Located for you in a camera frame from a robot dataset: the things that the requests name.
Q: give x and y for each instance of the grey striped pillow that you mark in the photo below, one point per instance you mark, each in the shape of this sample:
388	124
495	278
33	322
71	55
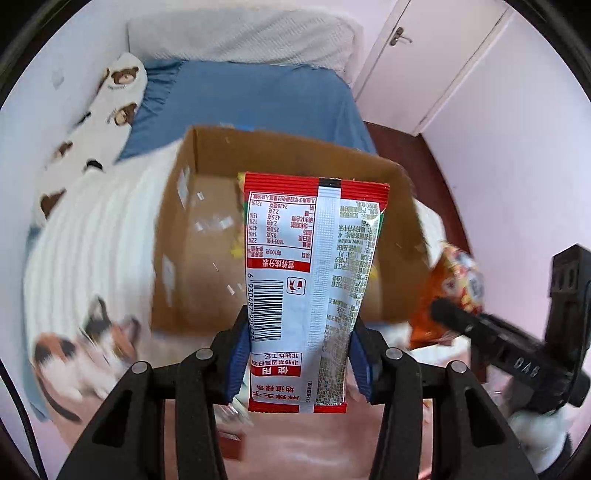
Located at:
240	41

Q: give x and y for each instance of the red and white snack packet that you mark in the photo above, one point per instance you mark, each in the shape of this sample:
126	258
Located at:
295	240

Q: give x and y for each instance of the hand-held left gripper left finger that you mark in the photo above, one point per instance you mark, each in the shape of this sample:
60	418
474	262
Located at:
238	364

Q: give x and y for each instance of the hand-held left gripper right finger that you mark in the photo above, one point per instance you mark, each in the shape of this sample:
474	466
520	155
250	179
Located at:
360	364

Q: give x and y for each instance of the blue bed sheet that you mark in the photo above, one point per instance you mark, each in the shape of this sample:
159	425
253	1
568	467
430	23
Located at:
277	101

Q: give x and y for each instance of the cat print blanket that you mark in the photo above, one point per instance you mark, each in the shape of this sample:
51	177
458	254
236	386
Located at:
97	341

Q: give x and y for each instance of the white door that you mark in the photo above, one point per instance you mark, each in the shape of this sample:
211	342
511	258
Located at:
429	69

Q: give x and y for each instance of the bear print pillow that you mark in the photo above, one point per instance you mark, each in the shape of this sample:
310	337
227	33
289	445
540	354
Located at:
106	120

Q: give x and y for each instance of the yellow chips bag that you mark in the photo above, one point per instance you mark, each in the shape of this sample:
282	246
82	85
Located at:
238	207

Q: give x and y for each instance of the cardboard box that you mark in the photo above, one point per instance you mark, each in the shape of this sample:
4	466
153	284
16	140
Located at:
207	258

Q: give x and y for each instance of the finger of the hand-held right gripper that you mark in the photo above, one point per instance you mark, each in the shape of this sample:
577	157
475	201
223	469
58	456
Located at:
466	321

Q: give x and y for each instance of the orange cartoon snack bag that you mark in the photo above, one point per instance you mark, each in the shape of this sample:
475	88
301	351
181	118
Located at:
438	300

